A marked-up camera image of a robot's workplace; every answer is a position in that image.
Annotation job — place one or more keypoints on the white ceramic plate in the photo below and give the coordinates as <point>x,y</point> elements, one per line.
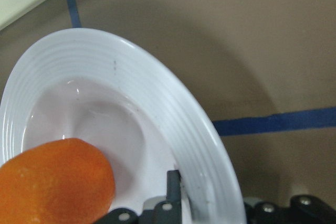
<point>103,89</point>

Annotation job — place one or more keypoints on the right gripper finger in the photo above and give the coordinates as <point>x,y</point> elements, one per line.
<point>168,208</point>

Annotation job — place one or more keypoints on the orange fruit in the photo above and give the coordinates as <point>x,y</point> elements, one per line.
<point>63,181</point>

